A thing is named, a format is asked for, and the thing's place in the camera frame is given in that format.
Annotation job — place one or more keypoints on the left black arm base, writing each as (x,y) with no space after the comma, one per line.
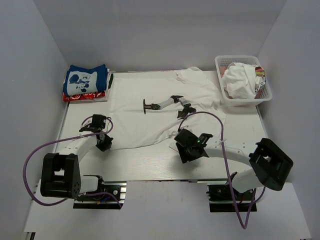
(112,197)

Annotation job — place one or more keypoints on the red folded t-shirt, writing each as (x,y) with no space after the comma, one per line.
(87,97)

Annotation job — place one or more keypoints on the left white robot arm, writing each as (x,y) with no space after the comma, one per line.
(61,176)

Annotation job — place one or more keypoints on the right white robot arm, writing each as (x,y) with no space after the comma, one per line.
(269,165)

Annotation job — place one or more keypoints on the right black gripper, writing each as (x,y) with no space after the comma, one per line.
(184,157)

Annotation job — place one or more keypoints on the blue folded Mickey t-shirt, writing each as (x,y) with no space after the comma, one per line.
(80,80)

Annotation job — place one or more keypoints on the white t-shirt with robot print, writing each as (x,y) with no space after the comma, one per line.
(134,128)

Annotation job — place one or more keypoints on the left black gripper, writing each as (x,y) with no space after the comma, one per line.
(107,145)

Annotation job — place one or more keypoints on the white t-shirt with colourful print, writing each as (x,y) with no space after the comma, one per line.
(242,81)

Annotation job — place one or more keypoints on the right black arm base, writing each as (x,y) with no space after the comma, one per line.
(220,199)

